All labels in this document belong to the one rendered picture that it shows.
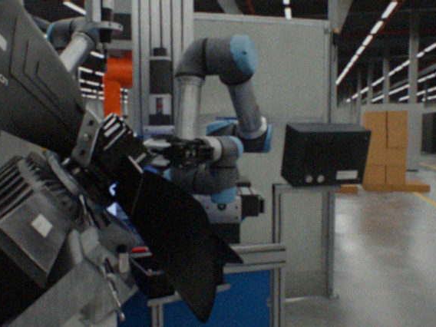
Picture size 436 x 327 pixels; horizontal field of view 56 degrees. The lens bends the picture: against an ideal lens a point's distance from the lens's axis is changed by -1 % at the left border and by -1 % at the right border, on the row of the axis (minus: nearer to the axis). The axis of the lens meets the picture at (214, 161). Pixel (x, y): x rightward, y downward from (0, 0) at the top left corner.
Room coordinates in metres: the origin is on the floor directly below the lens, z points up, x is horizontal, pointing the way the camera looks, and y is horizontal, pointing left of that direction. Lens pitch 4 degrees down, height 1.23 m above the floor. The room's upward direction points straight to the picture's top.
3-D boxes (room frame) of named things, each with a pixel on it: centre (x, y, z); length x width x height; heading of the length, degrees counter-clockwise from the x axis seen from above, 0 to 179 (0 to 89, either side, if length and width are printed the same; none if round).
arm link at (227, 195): (1.21, -0.01, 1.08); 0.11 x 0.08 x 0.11; 72
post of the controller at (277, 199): (1.35, -0.21, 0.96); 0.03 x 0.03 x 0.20; 13
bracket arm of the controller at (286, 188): (1.37, -0.31, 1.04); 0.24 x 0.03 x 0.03; 103
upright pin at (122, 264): (0.76, 0.18, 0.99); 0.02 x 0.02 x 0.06
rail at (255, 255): (1.25, 0.21, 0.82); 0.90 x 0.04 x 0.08; 103
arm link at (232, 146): (1.21, -0.03, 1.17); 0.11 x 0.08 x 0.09; 140
